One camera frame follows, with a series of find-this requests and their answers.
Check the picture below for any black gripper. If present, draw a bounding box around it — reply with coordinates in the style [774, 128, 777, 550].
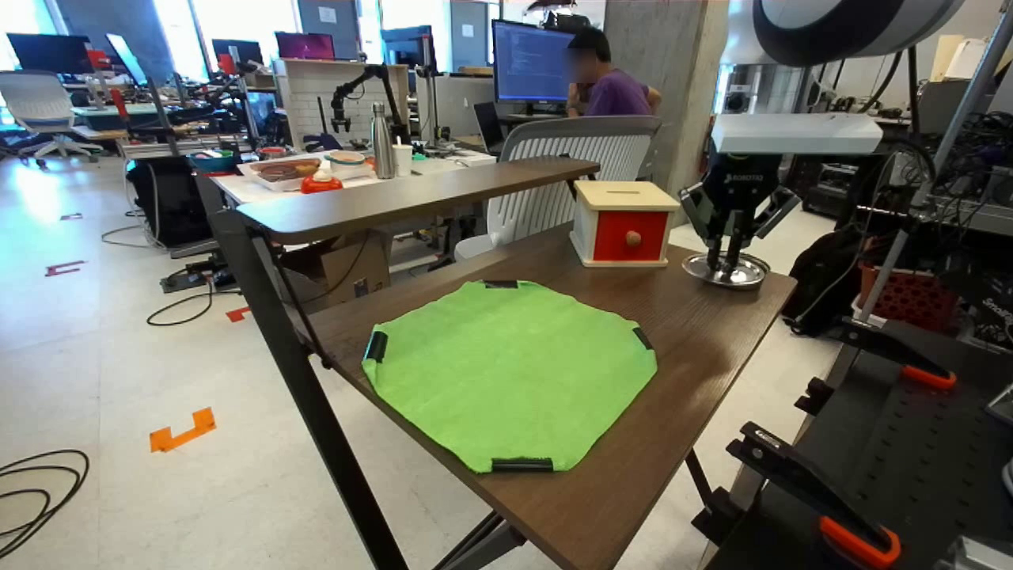
[706, 151, 801, 280]

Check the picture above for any black bag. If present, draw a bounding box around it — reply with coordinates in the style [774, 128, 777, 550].
[784, 217, 881, 342]

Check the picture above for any wooden box with red drawer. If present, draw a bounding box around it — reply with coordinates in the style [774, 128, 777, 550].
[571, 176, 682, 269]

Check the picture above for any white slatted chair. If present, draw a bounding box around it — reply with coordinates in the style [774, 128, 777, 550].
[485, 112, 663, 246]

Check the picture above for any red plastic crate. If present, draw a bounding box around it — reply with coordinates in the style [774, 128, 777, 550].
[858, 263, 961, 335]

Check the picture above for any person in purple shirt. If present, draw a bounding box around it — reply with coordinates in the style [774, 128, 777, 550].
[564, 26, 663, 119]

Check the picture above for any green cloth mat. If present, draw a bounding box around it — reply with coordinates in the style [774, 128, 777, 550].
[362, 274, 660, 478]

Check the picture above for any large computer monitor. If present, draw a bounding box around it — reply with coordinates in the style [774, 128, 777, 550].
[490, 16, 580, 107]

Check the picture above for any black perforated base board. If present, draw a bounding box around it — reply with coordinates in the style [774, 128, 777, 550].
[699, 320, 1013, 570]

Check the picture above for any brown raised desk shelf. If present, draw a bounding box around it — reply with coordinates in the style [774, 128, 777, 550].
[232, 155, 600, 246]

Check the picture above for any steel water bottle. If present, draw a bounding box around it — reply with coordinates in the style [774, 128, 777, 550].
[367, 100, 402, 185]

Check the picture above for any brown cardboard box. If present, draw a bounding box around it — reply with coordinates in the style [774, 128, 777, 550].
[279, 231, 393, 315]

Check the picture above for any monitor with blue screen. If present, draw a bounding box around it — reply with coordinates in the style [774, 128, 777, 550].
[379, 22, 437, 77]

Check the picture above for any tray with plates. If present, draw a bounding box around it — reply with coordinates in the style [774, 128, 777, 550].
[238, 151, 374, 192]

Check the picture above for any monitor with pink screen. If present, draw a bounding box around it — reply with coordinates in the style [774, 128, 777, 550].
[274, 28, 338, 62]

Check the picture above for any small distant monitor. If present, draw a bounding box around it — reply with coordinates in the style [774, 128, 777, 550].
[209, 37, 265, 72]

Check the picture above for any black bin under desk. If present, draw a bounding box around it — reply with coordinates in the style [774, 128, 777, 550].
[122, 155, 218, 251]

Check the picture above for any orange floor tape marker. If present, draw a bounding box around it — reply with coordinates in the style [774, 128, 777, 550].
[145, 406, 218, 456]

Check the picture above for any white rolling office chair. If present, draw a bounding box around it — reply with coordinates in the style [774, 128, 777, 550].
[0, 71, 108, 168]

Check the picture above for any dark monitor with purple glow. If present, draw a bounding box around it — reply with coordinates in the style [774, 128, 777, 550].
[5, 28, 94, 77]

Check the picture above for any silver pot with wire handles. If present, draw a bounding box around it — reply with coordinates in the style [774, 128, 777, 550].
[688, 269, 769, 296]

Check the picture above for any black clamp with orange handle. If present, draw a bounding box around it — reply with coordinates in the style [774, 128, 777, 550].
[725, 421, 905, 570]
[838, 315, 961, 395]

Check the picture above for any wooden desk with black frame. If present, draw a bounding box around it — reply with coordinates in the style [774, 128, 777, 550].
[194, 171, 742, 570]

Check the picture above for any black coiled floor cable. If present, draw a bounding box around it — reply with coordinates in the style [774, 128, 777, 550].
[0, 445, 94, 564]

